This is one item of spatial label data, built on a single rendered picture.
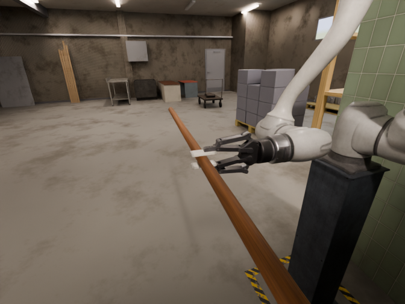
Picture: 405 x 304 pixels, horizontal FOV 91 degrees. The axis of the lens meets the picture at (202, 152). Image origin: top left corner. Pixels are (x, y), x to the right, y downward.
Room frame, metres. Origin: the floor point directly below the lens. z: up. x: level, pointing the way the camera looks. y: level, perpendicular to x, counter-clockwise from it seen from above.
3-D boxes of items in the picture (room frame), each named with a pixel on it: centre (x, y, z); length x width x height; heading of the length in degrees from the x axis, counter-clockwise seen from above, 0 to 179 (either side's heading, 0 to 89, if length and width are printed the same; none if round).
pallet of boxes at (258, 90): (4.43, -1.48, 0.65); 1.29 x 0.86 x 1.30; 21
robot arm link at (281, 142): (0.56, -0.23, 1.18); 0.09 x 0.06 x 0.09; 14
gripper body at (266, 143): (0.54, -0.15, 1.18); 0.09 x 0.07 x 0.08; 104
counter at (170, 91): (9.65, 1.49, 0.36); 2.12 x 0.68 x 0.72; 18
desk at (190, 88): (10.34, 0.64, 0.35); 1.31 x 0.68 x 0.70; 18
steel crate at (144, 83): (9.78, 2.59, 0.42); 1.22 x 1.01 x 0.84; 18
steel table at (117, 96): (9.07, 3.52, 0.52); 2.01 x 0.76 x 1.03; 18
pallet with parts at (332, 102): (6.23, -4.12, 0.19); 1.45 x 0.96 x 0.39; 18
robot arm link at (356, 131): (0.80, -0.67, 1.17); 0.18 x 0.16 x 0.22; 28
